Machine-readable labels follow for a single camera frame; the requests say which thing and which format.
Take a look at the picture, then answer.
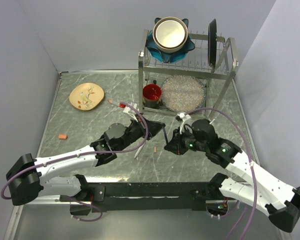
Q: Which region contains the blue petal-shaped bowl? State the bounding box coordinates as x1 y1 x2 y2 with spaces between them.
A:
145 16 195 63

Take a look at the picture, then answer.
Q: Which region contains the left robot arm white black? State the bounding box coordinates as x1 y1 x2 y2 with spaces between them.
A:
6 120 166 206

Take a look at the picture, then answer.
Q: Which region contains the speckled grey plate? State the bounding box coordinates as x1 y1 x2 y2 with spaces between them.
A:
160 75 206 113

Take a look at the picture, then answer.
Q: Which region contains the cream bowl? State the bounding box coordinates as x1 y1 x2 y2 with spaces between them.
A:
152 16 189 53

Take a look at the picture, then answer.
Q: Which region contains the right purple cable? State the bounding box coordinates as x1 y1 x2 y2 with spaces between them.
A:
184 107 257 240

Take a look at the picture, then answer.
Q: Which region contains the grey marker orange tip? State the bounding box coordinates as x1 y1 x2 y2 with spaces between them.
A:
108 99 120 106

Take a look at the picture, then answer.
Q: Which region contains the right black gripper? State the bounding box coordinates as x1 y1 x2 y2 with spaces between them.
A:
164 124 208 154

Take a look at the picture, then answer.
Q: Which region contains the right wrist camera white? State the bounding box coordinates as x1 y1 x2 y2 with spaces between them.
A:
176 112 191 134

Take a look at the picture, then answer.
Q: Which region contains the large orange marker cap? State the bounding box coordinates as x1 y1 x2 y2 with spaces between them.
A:
58 134 68 140

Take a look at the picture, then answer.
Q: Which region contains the white green-tipped highlighter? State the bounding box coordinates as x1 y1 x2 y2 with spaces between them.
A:
134 146 143 159

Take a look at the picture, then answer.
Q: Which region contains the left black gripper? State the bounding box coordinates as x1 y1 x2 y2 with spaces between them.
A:
116 115 167 154

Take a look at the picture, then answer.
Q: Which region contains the black plate upright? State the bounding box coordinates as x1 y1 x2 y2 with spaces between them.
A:
208 18 217 69

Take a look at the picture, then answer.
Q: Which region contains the red black mug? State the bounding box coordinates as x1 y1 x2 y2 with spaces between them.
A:
142 80 162 109

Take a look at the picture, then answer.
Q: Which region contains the steel dish rack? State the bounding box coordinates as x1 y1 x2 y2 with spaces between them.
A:
138 29 239 115

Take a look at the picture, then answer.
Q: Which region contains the yellow bird-pattern plate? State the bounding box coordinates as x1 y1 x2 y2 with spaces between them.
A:
69 83 105 111

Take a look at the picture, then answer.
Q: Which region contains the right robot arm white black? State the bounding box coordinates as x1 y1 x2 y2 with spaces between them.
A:
164 119 300 233

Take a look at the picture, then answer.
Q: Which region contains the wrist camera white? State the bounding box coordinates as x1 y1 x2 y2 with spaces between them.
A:
176 112 191 134
119 102 139 121

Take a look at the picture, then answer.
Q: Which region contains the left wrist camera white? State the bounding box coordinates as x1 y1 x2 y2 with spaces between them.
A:
119 102 139 121

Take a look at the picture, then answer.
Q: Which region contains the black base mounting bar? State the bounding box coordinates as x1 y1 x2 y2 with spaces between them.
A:
74 182 236 217

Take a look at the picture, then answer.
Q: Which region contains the dark blue pen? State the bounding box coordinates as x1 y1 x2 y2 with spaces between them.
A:
162 127 169 145

